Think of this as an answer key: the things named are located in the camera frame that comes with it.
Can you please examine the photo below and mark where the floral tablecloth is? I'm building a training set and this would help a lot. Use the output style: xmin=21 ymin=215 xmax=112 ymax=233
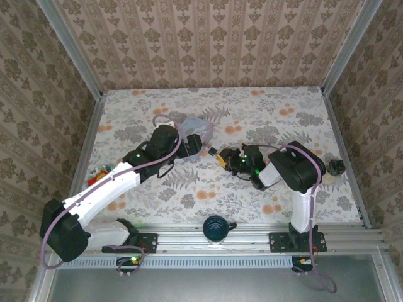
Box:
xmin=62 ymin=87 xmax=363 ymax=227

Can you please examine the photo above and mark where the dark blue mug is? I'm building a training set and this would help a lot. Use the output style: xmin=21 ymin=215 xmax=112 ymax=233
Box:
xmin=202 ymin=215 xmax=237 ymax=245

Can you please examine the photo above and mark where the red yellow snack bag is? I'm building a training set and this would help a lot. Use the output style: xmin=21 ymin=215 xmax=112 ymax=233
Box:
xmin=86 ymin=163 xmax=114 ymax=187

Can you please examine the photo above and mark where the glass jar with black lid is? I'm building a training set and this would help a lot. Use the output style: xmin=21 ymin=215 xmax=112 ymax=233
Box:
xmin=327 ymin=159 xmax=346 ymax=184

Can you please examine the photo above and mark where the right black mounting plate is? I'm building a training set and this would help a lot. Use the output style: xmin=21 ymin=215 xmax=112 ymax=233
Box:
xmin=268 ymin=232 xmax=327 ymax=254

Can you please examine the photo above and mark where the black mounting plate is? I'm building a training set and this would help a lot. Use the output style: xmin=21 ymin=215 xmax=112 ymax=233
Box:
xmin=101 ymin=232 xmax=159 ymax=254
xmin=268 ymin=232 xmax=327 ymax=254

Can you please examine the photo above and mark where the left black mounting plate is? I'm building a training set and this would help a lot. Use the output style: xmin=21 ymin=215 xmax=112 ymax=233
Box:
xmin=101 ymin=232 xmax=159 ymax=254

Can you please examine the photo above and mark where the black controller board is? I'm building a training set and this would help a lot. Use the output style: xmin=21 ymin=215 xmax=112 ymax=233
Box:
xmin=115 ymin=256 xmax=143 ymax=274
xmin=291 ymin=256 xmax=319 ymax=274

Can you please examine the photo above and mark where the grey metal panel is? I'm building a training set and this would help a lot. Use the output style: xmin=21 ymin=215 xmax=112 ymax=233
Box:
xmin=47 ymin=267 xmax=394 ymax=302

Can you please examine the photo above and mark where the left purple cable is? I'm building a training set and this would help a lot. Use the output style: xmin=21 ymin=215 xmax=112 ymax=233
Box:
xmin=40 ymin=114 xmax=183 ymax=277

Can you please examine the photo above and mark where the aluminium side rail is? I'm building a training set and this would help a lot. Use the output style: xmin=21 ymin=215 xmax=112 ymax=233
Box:
xmin=59 ymin=92 xmax=106 ymax=232
xmin=322 ymin=91 xmax=373 ymax=230

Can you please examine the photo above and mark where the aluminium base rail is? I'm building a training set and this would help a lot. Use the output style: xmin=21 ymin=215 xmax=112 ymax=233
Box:
xmin=84 ymin=223 xmax=387 ymax=254

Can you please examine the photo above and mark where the white slotted cable duct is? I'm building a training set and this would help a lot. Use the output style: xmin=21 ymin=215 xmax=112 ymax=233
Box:
xmin=75 ymin=255 xmax=294 ymax=270

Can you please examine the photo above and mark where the aluminium frame post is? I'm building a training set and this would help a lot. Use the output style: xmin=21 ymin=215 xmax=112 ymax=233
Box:
xmin=35 ymin=0 xmax=105 ymax=100
xmin=320 ymin=0 xmax=384 ymax=95

